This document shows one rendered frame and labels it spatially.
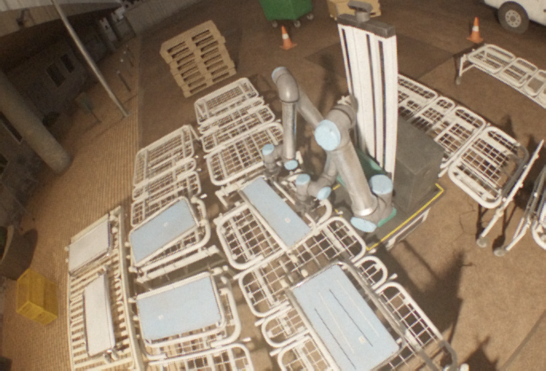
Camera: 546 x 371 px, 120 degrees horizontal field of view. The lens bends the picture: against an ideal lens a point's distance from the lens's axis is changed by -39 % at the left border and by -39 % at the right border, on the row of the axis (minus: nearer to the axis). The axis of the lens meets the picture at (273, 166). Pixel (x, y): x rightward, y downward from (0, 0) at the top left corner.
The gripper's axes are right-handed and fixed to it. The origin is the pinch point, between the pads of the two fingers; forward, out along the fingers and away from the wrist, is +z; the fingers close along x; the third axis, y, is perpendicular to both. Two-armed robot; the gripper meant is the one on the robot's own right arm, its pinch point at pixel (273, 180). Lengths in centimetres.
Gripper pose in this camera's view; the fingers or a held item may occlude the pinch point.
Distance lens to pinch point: 210.1
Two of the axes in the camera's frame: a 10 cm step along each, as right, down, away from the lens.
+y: 5.3, 5.0, -6.9
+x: 8.4, -4.3, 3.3
